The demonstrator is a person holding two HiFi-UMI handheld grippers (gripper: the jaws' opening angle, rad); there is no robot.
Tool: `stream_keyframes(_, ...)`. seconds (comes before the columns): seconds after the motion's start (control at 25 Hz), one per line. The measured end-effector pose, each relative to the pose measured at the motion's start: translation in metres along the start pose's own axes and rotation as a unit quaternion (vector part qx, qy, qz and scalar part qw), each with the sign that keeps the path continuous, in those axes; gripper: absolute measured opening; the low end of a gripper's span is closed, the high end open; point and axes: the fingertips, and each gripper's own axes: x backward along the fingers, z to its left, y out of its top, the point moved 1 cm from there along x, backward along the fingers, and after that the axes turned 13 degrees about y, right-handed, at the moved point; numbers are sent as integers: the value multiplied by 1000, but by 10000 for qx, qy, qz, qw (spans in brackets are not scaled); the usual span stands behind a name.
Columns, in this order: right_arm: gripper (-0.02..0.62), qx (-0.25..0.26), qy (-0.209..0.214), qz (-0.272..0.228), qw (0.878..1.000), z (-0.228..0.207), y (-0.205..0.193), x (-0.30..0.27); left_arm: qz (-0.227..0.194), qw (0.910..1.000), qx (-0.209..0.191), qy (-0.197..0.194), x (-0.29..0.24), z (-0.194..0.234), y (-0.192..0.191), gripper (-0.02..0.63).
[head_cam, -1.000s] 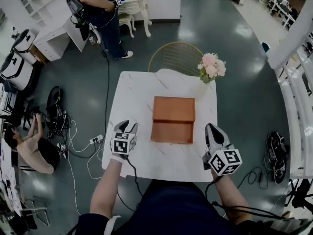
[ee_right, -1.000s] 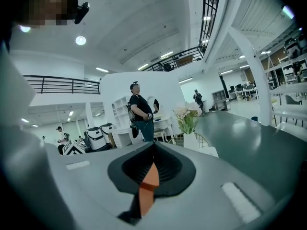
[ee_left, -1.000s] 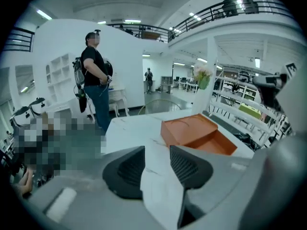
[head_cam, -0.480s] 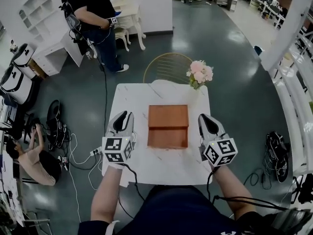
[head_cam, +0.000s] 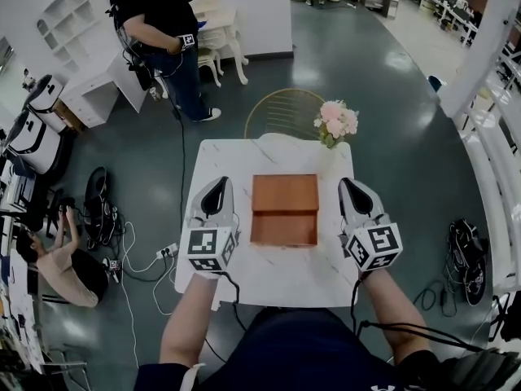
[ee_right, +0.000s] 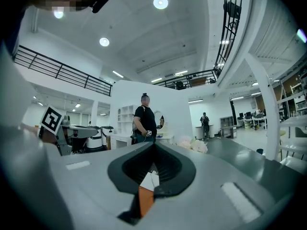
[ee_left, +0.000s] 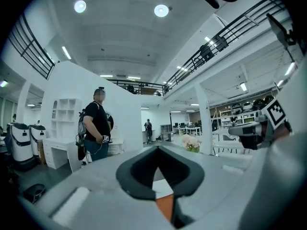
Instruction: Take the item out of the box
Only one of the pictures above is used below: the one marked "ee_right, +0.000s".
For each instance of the white dressing table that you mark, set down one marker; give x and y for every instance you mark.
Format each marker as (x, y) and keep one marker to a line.
(120, 140)

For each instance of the round mirror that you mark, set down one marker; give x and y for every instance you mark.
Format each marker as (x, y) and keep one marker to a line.
(160, 120)

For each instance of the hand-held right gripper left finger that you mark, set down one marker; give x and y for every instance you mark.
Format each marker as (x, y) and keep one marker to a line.
(72, 188)

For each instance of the grey cube shelf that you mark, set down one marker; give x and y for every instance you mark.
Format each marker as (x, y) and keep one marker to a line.
(227, 126)

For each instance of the short black balcony railing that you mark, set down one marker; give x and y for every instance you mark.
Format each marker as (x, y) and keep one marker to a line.
(187, 79)

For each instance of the white slanted column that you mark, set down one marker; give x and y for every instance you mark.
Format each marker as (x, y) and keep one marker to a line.
(266, 104)

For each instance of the round ceiling light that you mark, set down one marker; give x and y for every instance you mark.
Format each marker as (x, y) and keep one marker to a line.
(58, 14)
(104, 41)
(160, 2)

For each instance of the white desks with monitors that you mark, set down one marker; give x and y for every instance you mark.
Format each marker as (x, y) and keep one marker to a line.
(254, 120)

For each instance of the long black balcony railing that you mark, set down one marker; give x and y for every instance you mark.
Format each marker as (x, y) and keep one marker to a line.
(62, 72)

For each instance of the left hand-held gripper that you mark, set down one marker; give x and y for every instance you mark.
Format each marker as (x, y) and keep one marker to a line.
(51, 121)

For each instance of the white rounded chair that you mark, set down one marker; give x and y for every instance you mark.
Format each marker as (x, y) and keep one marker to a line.
(94, 141)
(107, 135)

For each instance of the white arched shelf cabinet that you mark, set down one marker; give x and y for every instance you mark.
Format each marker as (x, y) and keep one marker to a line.
(124, 117)

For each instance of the orange and white item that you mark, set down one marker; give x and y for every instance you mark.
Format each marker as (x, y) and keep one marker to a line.
(146, 200)

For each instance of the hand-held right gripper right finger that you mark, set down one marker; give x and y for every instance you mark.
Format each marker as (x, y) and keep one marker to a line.
(204, 195)

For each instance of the black head camera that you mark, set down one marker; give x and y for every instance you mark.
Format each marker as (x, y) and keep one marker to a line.
(101, 1)

